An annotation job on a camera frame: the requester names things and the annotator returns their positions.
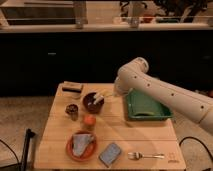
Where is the silver fork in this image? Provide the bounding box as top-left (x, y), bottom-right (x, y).
top-left (128, 152), bottom-right (165, 160)

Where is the grey cloth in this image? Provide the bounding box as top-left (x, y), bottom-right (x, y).
top-left (73, 133), bottom-right (94, 157)

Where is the orange fruit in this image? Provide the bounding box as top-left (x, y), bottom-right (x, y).
top-left (83, 114), bottom-right (96, 129)

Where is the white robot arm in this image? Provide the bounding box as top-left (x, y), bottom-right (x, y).
top-left (114, 57), bottom-right (213, 136)

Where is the black cable left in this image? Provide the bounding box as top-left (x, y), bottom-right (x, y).
top-left (0, 138), bottom-right (21, 168)

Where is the blue sponge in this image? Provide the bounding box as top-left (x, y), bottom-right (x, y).
top-left (99, 143), bottom-right (122, 167)

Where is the purple bowl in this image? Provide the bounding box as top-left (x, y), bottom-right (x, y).
top-left (83, 92), bottom-right (104, 114)

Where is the black stand post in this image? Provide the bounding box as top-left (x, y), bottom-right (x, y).
top-left (20, 129), bottom-right (35, 171)

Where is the orange plate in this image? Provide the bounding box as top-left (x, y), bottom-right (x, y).
top-left (66, 131), bottom-right (97, 162)

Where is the wooden block brush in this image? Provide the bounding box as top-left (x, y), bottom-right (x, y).
top-left (62, 81), bottom-right (83, 93)

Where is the white dish brush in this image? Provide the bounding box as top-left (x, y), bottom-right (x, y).
top-left (93, 90), bottom-right (113, 105)

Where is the black cable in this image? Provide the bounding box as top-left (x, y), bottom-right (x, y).
top-left (0, 138), bottom-right (21, 168)
top-left (178, 135), bottom-right (213, 164)

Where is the small metal cup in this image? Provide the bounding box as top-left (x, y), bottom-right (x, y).
top-left (65, 104), bottom-right (78, 121)

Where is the black cable right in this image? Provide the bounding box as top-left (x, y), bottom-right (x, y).
top-left (178, 135), bottom-right (213, 164)

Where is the green plastic tray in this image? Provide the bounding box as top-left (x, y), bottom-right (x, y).
top-left (125, 90), bottom-right (173, 121)

